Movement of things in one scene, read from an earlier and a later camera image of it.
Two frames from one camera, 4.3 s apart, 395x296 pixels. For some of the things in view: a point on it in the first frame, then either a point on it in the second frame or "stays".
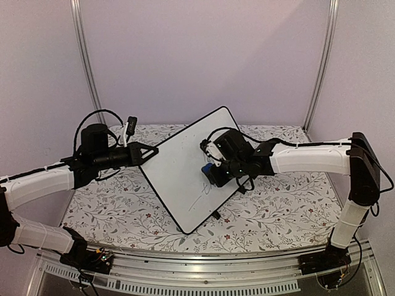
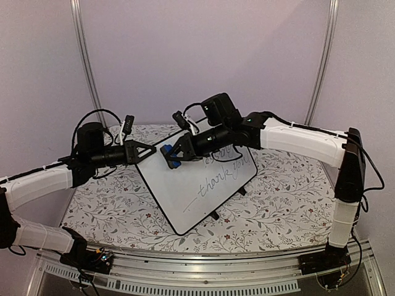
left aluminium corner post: (81, 31) stays
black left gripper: (135, 152) stays
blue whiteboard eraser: (205, 168) -> (170, 160)
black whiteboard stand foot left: (215, 214) stays
